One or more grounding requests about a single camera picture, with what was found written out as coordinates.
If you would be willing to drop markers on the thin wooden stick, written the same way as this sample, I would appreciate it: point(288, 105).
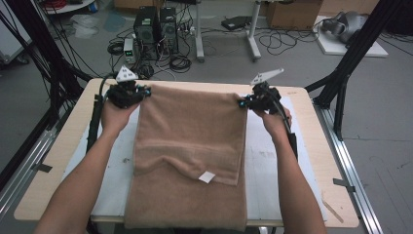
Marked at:
point(332, 211)

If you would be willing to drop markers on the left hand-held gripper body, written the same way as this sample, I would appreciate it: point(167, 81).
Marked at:
point(123, 96)

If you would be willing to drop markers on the blue roll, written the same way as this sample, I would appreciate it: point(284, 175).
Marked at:
point(93, 7)

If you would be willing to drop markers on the flat black device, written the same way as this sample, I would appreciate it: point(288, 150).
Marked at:
point(236, 22)

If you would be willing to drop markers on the person's right hand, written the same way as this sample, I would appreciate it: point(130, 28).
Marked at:
point(276, 125)

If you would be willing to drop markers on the grey rounded machine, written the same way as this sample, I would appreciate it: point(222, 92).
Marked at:
point(349, 24)

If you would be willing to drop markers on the aluminium rail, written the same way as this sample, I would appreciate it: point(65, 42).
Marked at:
point(29, 162)
point(350, 175)

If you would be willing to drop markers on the slim black computer tower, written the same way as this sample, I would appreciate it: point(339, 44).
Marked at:
point(168, 31)

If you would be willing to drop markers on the large black computer tower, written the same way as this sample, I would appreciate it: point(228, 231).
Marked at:
point(146, 31)

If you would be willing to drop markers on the black frame post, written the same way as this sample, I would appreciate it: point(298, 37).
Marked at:
point(354, 52)

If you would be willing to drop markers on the white floor board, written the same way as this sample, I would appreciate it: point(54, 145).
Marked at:
point(334, 48)

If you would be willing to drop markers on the brown cardboard box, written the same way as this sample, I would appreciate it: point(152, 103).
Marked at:
point(292, 14)

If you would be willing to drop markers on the person's left hand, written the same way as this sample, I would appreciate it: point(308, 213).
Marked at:
point(113, 120)

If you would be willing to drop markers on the brown towel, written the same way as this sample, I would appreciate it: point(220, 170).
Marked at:
point(191, 130)

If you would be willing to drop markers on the black tape piece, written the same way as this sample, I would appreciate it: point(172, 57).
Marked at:
point(342, 183)
point(44, 167)

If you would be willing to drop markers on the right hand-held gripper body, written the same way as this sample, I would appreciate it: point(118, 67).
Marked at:
point(264, 97)

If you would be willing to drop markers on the white desk frame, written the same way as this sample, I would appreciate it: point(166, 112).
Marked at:
point(253, 32)

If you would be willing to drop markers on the round white table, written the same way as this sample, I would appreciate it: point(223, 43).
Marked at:
point(73, 7)

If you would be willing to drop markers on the power supply with green display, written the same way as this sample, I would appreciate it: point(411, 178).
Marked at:
point(129, 50)

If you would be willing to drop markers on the white grid mat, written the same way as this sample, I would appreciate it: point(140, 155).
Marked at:
point(259, 162)

